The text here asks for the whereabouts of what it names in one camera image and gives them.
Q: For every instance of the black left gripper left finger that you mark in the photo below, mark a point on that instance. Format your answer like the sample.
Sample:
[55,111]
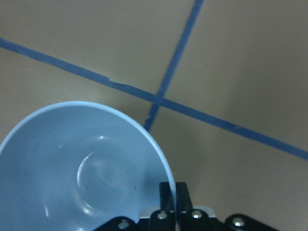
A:
[166,197]

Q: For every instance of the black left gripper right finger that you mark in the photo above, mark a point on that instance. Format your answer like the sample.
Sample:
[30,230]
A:
[184,203]

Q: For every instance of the blue bowl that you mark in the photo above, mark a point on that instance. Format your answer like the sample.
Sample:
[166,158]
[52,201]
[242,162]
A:
[73,166]

